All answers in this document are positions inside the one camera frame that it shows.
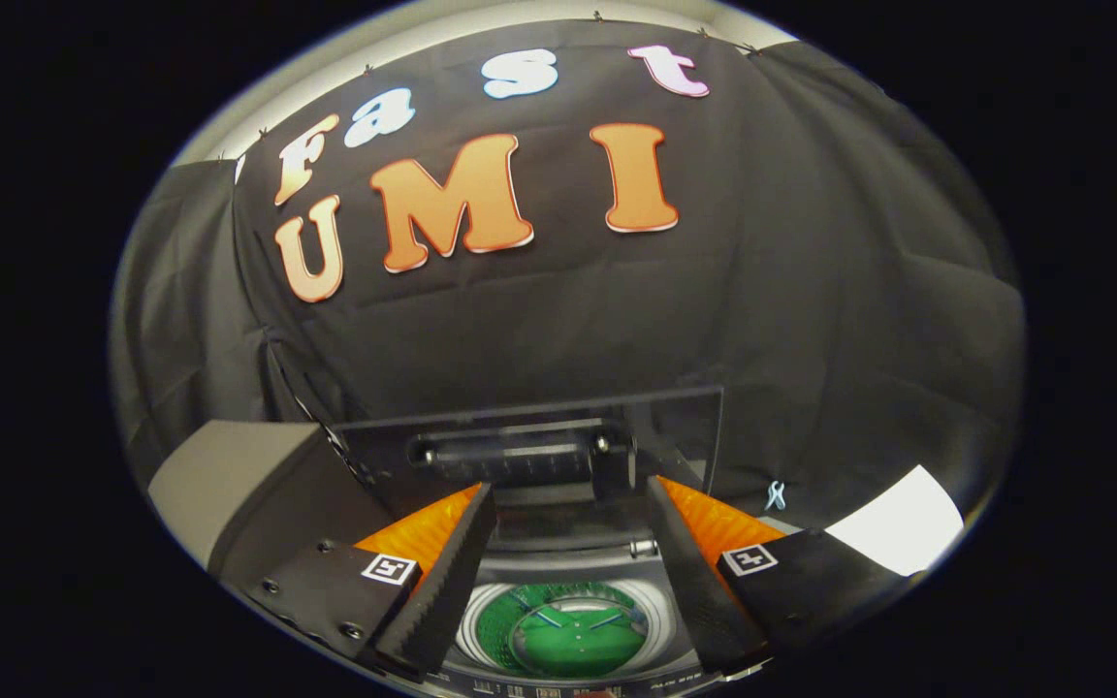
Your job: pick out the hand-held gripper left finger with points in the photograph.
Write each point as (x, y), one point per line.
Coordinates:
(447, 582)

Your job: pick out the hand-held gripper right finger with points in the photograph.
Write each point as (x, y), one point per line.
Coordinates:
(694, 582)

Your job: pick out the grey washing machine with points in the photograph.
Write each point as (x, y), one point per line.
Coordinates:
(568, 567)

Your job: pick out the green polo shirt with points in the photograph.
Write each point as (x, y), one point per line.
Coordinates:
(578, 635)

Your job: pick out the pale blue clip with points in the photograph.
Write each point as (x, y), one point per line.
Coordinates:
(775, 494)

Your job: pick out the black backdrop cloth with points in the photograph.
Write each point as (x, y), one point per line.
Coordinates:
(568, 320)

